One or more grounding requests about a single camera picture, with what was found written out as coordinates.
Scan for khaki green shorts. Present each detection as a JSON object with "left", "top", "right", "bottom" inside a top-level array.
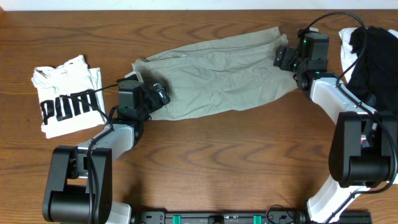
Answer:
[{"left": 132, "top": 27, "right": 297, "bottom": 121}]

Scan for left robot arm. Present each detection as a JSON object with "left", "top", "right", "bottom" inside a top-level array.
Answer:
[{"left": 42, "top": 78, "right": 170, "bottom": 223}]

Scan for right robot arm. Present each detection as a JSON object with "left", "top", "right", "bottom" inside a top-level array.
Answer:
[{"left": 266, "top": 43, "right": 397, "bottom": 223}]

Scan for white garment under pile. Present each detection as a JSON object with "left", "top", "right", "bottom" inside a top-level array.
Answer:
[{"left": 338, "top": 27, "right": 398, "bottom": 84}]

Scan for white Puma t-shirt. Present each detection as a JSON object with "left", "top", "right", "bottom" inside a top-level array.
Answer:
[{"left": 32, "top": 55, "right": 106, "bottom": 139}]

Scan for black garment with red tag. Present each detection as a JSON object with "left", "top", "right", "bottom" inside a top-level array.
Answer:
[{"left": 347, "top": 26, "right": 397, "bottom": 114}]

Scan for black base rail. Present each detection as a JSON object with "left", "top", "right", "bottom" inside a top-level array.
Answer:
[{"left": 134, "top": 210, "right": 307, "bottom": 224}]

